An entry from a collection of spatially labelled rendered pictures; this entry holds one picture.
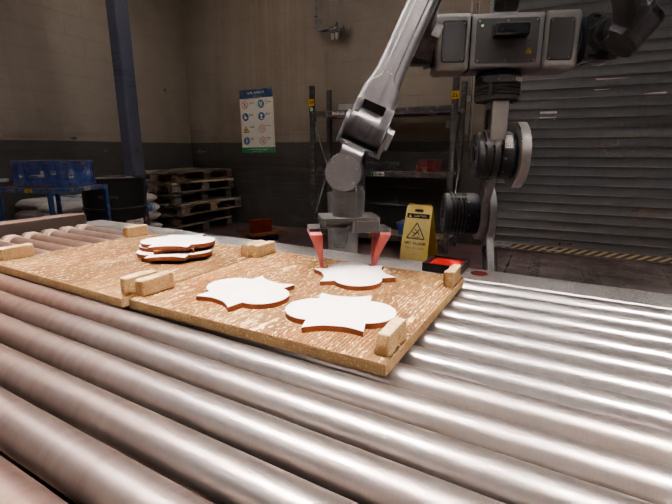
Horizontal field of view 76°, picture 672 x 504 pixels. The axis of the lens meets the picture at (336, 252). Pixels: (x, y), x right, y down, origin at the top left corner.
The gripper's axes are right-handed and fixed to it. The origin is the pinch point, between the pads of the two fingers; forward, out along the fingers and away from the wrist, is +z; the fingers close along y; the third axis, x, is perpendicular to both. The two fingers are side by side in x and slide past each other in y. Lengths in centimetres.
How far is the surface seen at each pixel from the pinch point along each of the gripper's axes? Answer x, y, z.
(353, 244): 355, 73, 81
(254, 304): -17.9, -16.4, 0.0
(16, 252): 18, -64, 0
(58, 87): 506, -253, -85
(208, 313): -18.4, -22.4, 0.7
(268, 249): 13.0, -14.3, -0.2
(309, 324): -26.2, -9.6, -0.2
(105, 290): -6.0, -39.6, 1.0
